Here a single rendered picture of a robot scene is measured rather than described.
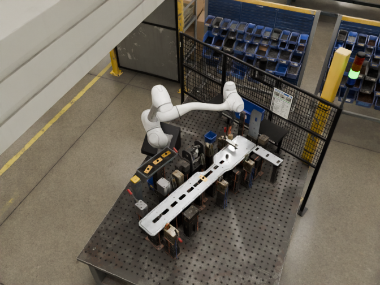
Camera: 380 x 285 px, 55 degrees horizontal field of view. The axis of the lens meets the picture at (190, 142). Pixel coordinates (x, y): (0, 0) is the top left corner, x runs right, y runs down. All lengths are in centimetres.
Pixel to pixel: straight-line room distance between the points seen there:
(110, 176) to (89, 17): 423
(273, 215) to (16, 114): 318
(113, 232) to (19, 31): 304
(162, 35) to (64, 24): 496
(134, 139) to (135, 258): 223
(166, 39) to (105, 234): 304
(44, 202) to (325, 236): 322
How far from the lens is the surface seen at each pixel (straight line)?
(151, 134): 357
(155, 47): 559
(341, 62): 320
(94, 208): 445
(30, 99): 46
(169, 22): 526
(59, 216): 451
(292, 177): 382
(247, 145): 361
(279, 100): 365
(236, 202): 353
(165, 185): 311
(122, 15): 60
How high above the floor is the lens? 358
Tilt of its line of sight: 46 degrees down
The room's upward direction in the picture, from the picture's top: straight up
